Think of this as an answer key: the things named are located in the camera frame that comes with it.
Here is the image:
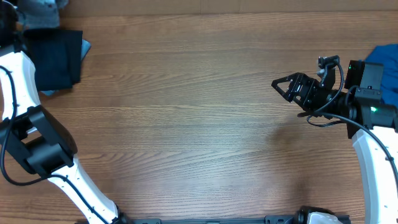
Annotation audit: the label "light blue denim shorts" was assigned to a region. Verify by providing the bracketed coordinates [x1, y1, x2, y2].
[16, 0, 69, 30]

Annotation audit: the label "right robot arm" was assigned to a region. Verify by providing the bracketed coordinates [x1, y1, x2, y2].
[271, 55, 397, 223]

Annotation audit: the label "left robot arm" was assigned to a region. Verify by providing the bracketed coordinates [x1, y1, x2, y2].
[1, 1, 130, 223]

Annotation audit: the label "crumpled blue t-shirt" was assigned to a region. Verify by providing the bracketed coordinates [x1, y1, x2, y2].
[365, 44, 398, 106]

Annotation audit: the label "folded light blue garment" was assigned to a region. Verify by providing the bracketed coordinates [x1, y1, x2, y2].
[42, 39, 91, 96]

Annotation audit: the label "folded dark navy garment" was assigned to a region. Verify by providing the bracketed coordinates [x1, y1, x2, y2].
[24, 29, 83, 91]

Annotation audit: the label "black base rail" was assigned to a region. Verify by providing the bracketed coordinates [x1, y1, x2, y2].
[129, 215, 294, 224]

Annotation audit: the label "brown cardboard wall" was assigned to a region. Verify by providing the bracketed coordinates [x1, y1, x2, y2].
[60, 0, 397, 17]

